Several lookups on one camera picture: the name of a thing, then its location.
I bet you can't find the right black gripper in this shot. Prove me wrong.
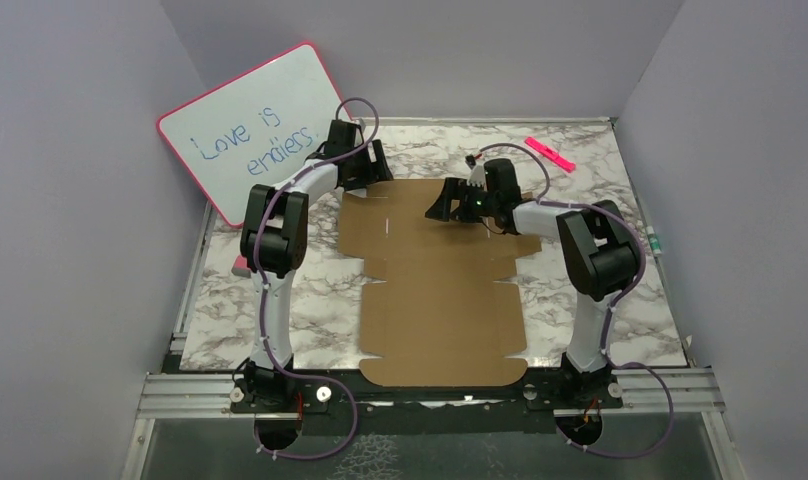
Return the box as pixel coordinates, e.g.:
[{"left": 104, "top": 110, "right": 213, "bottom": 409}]
[{"left": 424, "top": 178, "right": 497, "bottom": 224}]

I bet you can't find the brown cardboard box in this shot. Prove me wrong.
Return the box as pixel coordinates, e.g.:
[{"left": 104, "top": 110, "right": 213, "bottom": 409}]
[{"left": 338, "top": 179, "right": 541, "bottom": 387}]

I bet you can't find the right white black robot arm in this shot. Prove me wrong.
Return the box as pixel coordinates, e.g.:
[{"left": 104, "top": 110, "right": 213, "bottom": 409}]
[{"left": 425, "top": 157, "right": 646, "bottom": 407}]

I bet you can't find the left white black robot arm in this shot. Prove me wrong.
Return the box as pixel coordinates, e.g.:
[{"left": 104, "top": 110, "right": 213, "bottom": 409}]
[{"left": 237, "top": 120, "right": 393, "bottom": 411}]

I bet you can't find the pink highlighter marker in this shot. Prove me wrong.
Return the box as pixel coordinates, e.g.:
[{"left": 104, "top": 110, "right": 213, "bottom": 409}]
[{"left": 524, "top": 137, "right": 577, "bottom": 173}]

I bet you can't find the pink framed whiteboard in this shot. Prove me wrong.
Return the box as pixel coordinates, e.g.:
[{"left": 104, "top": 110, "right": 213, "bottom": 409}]
[{"left": 156, "top": 43, "right": 343, "bottom": 227}]

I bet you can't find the pink whiteboard eraser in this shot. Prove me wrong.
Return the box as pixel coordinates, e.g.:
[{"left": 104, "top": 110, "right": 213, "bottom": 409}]
[{"left": 231, "top": 256, "right": 250, "bottom": 278}]

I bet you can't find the green capped marker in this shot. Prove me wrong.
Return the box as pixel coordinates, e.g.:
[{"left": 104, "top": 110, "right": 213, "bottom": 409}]
[{"left": 646, "top": 226, "right": 662, "bottom": 257}]

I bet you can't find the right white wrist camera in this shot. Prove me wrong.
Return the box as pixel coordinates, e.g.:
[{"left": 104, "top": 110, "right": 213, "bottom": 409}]
[{"left": 465, "top": 154, "right": 486, "bottom": 189}]

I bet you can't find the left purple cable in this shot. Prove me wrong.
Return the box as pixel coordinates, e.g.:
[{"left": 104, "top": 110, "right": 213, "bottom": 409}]
[{"left": 251, "top": 97, "right": 381, "bottom": 464}]

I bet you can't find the purple cable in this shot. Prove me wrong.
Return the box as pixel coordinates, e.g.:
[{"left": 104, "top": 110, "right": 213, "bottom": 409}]
[
  {"left": 478, "top": 142, "right": 677, "bottom": 461},
  {"left": 251, "top": 97, "right": 381, "bottom": 464}
]

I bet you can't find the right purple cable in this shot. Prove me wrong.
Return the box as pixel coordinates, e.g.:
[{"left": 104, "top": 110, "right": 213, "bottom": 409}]
[{"left": 478, "top": 142, "right": 677, "bottom": 461}]

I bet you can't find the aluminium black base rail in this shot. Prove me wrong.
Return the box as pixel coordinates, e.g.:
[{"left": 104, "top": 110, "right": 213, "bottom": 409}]
[{"left": 122, "top": 367, "right": 745, "bottom": 479}]

